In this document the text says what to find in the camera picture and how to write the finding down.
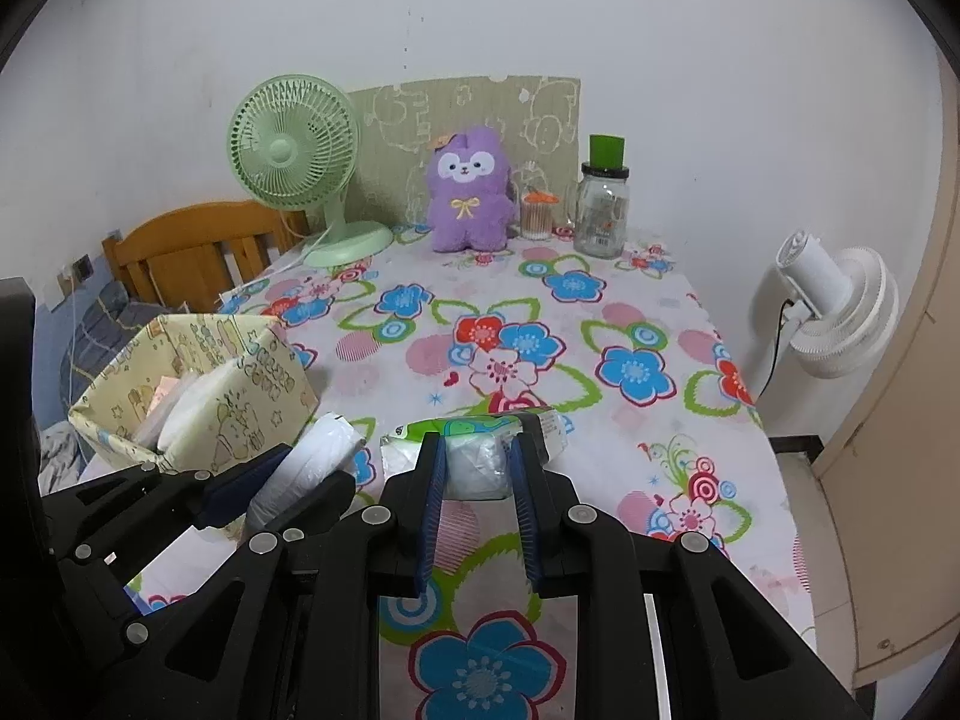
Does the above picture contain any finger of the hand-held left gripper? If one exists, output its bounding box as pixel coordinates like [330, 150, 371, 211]
[43, 444, 295, 565]
[112, 469, 358, 650]

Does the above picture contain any green patterned board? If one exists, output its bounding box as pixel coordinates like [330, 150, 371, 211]
[346, 75, 582, 230]

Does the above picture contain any white standing fan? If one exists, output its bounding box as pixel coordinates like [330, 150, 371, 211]
[746, 231, 899, 421]

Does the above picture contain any blue plaid pillow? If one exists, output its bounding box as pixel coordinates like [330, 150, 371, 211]
[56, 281, 151, 428]

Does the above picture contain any black fan cable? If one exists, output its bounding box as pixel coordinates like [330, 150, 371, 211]
[757, 298, 794, 402]

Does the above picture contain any green desk fan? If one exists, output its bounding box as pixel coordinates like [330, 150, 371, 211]
[227, 75, 395, 267]

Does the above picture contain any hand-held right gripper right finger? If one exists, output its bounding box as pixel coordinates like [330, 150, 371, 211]
[508, 412, 875, 720]

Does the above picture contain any yellow printed storage box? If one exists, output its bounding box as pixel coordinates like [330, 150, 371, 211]
[67, 313, 320, 475]

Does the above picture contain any green tissue packet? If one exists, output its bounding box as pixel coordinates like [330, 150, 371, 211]
[379, 406, 577, 503]

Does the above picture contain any purple plush toy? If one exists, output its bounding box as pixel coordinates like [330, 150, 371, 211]
[426, 126, 518, 254]

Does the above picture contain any white cloth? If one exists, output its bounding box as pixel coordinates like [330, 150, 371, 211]
[133, 360, 248, 455]

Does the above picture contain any glass jar with green lid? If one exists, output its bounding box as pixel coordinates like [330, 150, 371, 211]
[574, 133, 632, 260]

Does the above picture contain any wooden bed headboard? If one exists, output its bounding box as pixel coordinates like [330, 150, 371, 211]
[101, 200, 310, 312]

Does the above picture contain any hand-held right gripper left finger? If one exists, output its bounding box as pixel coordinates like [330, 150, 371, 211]
[105, 433, 449, 720]

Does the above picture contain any toothpick holder with orange lid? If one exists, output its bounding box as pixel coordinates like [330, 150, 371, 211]
[521, 191, 560, 241]

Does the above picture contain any beige door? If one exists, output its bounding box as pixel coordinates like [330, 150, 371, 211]
[814, 37, 960, 691]

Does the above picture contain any floral tablecloth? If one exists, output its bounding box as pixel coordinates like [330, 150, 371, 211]
[124, 221, 818, 720]

